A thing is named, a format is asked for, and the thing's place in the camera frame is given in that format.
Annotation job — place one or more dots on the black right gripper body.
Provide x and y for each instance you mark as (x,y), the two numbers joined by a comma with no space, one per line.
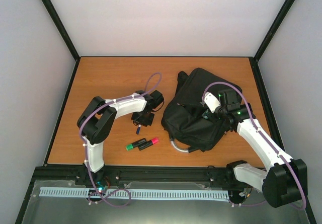
(217,120)

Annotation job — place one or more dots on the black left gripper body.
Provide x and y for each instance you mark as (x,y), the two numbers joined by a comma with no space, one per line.
(142,118)

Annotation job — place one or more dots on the blue capped white marker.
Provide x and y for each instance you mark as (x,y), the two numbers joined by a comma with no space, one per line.
(138,129)

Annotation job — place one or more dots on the pink black highlighter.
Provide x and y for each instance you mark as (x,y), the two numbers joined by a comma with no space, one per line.
(148,144)

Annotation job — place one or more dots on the green black highlighter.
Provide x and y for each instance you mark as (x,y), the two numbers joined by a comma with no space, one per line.
(135,144)

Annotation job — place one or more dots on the black student bag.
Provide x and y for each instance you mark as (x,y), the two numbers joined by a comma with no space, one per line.
(182,117)

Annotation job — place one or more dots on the green white glue stick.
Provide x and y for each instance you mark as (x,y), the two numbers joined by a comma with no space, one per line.
(205,115)

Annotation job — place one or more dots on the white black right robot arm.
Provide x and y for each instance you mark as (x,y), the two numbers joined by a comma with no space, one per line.
(284,179)

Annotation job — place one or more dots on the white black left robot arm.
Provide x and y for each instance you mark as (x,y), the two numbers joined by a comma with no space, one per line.
(97,120)

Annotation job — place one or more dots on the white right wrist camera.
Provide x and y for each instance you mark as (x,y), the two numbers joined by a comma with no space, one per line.
(211,102)

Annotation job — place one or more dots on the black aluminium frame rail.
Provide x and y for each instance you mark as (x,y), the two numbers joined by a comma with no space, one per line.
(119,175)

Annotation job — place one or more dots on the light blue cable duct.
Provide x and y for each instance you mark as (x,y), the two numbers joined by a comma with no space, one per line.
(136,194)

